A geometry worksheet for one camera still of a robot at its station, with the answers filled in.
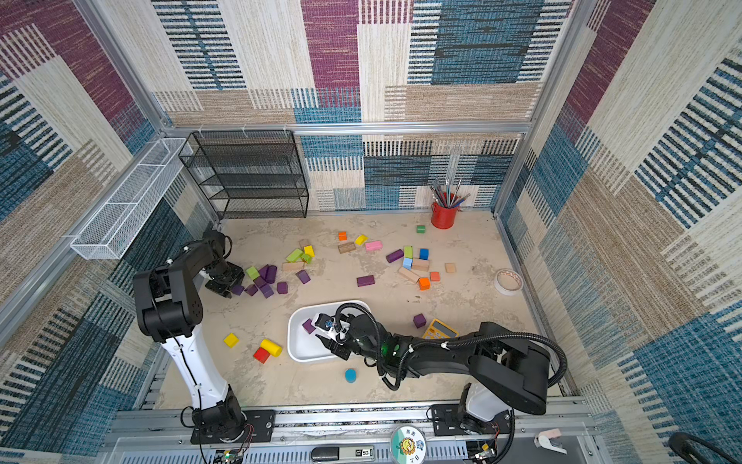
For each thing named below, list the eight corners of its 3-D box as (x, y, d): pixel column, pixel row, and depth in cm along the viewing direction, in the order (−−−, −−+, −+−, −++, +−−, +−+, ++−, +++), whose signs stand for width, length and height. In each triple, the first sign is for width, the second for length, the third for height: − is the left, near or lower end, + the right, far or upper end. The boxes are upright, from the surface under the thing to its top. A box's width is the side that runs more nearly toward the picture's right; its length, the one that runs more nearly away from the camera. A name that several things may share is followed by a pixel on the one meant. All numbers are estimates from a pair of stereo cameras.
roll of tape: (497, 296, 98) (499, 293, 97) (490, 272, 104) (492, 269, 103) (525, 296, 98) (528, 293, 97) (517, 272, 104) (519, 269, 103)
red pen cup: (432, 228, 118) (435, 214, 111) (430, 216, 122) (433, 202, 116) (458, 228, 118) (462, 214, 111) (455, 216, 122) (459, 202, 115)
